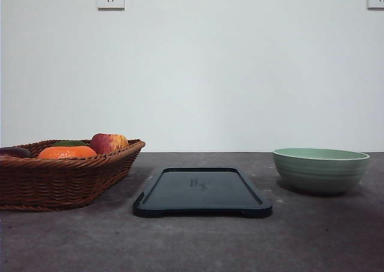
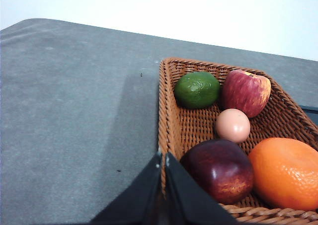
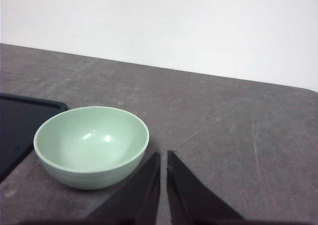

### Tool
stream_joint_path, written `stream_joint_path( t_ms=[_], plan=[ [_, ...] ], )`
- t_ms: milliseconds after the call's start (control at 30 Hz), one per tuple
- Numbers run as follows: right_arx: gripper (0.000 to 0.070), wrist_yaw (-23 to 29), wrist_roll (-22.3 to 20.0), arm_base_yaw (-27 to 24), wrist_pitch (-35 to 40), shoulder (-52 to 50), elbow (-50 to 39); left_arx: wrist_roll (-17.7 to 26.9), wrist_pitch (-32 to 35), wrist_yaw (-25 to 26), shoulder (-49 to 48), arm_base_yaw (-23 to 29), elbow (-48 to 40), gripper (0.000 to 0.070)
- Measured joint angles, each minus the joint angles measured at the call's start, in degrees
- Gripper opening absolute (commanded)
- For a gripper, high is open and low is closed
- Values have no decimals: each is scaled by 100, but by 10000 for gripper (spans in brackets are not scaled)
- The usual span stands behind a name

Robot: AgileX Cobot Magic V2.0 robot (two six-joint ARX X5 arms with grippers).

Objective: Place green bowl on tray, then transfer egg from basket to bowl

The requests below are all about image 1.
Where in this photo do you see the dark purple fruit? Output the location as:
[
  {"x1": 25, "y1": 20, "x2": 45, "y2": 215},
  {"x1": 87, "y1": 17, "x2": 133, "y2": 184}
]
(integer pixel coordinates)
[{"x1": 0, "y1": 147, "x2": 32, "y2": 158}]

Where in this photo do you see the dark rectangular tray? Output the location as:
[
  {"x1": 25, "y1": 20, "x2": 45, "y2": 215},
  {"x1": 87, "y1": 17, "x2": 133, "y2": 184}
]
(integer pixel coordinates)
[{"x1": 133, "y1": 167, "x2": 272, "y2": 218}]

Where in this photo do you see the brown wicker basket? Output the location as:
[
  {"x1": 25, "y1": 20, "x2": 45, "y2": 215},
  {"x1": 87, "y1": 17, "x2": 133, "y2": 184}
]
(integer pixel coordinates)
[{"x1": 0, "y1": 139, "x2": 145, "y2": 211}]

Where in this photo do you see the orange tangerine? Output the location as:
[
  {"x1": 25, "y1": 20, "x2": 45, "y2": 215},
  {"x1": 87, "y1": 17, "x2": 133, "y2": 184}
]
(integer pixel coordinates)
[{"x1": 38, "y1": 146, "x2": 98, "y2": 159}]

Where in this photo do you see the red yellow apple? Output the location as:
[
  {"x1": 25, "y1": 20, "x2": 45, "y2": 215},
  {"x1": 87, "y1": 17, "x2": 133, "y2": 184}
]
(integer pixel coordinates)
[{"x1": 91, "y1": 133, "x2": 128, "y2": 154}]

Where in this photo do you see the green leaf fruit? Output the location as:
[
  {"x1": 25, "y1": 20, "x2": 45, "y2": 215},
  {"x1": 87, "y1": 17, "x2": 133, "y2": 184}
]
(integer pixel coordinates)
[{"x1": 52, "y1": 141, "x2": 87, "y2": 146}]

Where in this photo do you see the green ceramic bowl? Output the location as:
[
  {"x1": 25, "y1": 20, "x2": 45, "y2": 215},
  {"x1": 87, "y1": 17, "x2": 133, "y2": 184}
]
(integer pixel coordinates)
[{"x1": 273, "y1": 148, "x2": 370, "y2": 195}]

